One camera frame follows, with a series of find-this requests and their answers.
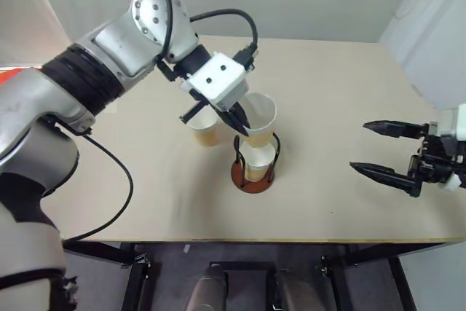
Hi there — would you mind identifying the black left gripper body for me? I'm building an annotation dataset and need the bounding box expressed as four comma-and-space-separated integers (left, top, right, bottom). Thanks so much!
181, 83, 237, 118

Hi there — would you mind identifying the white fabric curtain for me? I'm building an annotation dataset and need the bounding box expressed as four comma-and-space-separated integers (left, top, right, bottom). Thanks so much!
0, 0, 74, 68
376, 0, 466, 110

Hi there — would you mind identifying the white paper cup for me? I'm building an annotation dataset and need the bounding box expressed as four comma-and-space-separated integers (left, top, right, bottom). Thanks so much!
240, 142, 276, 182
188, 109, 221, 149
240, 92, 278, 150

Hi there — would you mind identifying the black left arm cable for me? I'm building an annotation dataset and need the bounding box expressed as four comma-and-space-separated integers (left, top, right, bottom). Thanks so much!
47, 116, 134, 243

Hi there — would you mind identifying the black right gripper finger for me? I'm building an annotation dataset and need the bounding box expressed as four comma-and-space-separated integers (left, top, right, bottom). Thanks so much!
362, 119, 426, 141
349, 161, 419, 195

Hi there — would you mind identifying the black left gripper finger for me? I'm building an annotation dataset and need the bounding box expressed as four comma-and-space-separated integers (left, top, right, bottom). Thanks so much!
178, 101, 209, 125
217, 103, 251, 137

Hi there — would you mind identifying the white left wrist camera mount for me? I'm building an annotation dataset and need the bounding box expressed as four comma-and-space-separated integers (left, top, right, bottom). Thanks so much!
181, 52, 250, 112

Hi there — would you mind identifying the black metal table frame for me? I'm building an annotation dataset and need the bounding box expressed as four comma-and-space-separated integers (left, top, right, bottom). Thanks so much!
63, 240, 466, 311

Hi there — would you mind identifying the dark rounded shape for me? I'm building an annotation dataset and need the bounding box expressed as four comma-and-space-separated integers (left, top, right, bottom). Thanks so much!
194, 265, 229, 311

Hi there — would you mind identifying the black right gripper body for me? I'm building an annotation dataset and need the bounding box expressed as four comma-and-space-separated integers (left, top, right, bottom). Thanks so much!
406, 120, 466, 199

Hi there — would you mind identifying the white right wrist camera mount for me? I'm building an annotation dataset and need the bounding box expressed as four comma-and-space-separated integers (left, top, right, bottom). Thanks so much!
436, 102, 466, 192

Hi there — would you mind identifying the wire cup holder brown base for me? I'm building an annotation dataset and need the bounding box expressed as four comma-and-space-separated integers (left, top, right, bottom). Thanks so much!
231, 133, 282, 194

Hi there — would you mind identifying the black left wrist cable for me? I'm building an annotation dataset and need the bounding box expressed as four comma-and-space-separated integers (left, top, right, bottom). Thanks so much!
147, 0, 261, 82

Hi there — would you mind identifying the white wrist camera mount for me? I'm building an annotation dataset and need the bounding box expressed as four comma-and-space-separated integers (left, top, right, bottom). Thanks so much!
436, 102, 466, 192
181, 52, 250, 112

